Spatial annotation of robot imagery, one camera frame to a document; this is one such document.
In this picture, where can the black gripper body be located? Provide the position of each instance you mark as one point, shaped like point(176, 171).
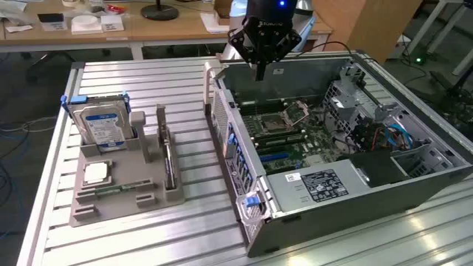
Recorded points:
point(269, 16)

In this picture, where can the black gpu card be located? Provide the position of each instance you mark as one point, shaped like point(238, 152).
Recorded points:
point(166, 144)

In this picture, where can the white flat carton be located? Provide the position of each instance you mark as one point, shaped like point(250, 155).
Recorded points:
point(214, 22)

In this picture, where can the grey card retention latch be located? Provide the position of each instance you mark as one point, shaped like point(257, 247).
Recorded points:
point(208, 83)

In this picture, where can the wooden desk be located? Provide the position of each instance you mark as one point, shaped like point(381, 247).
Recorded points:
point(165, 30)

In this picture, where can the wooden cabinet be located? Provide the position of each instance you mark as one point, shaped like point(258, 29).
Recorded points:
point(369, 27)

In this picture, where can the black round lamp base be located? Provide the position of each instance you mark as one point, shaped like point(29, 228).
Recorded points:
point(158, 12)

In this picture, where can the metal socket cover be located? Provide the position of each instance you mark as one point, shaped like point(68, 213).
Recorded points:
point(297, 112)

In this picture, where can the metal drive cage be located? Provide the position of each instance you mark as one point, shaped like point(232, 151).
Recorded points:
point(350, 110)

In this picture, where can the CPU socket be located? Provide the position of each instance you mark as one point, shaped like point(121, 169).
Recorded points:
point(274, 124)

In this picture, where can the plain white box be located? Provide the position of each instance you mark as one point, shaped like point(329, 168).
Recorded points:
point(112, 24)

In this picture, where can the red small packet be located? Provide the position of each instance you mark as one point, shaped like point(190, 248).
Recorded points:
point(114, 9)

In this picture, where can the black RAM stick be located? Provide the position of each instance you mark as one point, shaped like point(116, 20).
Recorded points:
point(280, 142)
point(277, 136)

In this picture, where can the green motherboard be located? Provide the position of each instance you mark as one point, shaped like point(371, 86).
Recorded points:
point(313, 144)

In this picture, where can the white box with round insert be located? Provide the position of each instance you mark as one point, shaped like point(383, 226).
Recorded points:
point(86, 25)

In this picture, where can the blue expansion slot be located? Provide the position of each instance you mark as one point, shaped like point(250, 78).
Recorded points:
point(273, 157)

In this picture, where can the white tape roll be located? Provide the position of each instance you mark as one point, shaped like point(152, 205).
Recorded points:
point(69, 2)

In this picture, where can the hard disk with blue carrier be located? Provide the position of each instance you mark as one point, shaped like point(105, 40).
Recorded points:
point(102, 124)

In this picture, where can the white box with black lid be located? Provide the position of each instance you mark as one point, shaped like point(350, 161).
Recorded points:
point(52, 22)

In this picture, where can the black office chair base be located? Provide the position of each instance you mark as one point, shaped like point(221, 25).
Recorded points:
point(36, 66)

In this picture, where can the grey power supply unit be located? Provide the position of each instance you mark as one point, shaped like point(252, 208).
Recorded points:
point(284, 194)

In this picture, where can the metal disk bay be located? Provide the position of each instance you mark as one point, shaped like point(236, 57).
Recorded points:
point(425, 160)

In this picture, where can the blue latch tab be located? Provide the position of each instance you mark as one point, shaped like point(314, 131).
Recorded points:
point(250, 200)

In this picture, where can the white paper label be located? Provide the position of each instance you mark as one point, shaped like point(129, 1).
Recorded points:
point(18, 28)

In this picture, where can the clear plastic bag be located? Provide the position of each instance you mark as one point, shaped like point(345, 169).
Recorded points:
point(14, 11)

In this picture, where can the silver CPU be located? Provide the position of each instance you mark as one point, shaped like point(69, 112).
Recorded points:
point(96, 173)

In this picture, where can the green RAM stick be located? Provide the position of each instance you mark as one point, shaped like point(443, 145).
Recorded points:
point(114, 189)

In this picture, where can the dark grey PC case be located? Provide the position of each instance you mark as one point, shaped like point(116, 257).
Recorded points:
point(332, 219)

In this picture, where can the grey parts rack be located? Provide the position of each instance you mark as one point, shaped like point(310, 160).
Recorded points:
point(121, 205)

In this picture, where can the white table frame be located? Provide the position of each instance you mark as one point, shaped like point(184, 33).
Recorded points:
point(423, 27)

